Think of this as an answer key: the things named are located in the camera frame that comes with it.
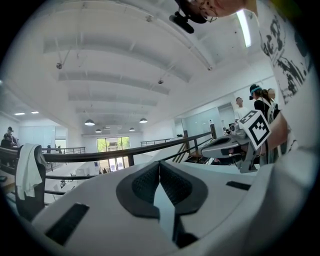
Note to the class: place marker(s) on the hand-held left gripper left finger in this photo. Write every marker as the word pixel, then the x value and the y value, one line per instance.
pixel 105 215

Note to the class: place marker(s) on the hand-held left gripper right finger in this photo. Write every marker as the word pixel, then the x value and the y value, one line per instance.
pixel 212 205

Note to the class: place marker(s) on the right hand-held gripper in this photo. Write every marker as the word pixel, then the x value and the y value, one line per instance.
pixel 257 130

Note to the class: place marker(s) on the person's right forearm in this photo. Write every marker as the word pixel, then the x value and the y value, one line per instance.
pixel 277 135

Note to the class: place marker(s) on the glass door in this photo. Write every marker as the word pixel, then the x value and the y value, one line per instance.
pixel 112 150

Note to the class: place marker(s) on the black office chair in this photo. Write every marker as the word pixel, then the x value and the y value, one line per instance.
pixel 30 207

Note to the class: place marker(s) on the white draped cloth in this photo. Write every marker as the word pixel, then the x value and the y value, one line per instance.
pixel 27 170

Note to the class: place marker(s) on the person's white printed shirt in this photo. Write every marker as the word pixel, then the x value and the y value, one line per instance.
pixel 287 50

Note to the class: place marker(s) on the white ceiling tube light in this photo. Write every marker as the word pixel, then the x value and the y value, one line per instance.
pixel 243 27

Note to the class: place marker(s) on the person's face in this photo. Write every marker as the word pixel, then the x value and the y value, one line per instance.
pixel 225 6

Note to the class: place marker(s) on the black head-mounted camera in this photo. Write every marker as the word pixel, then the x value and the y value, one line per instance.
pixel 185 22

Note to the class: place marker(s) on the person's worn thin-frame spectacles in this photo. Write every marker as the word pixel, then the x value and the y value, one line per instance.
pixel 211 17

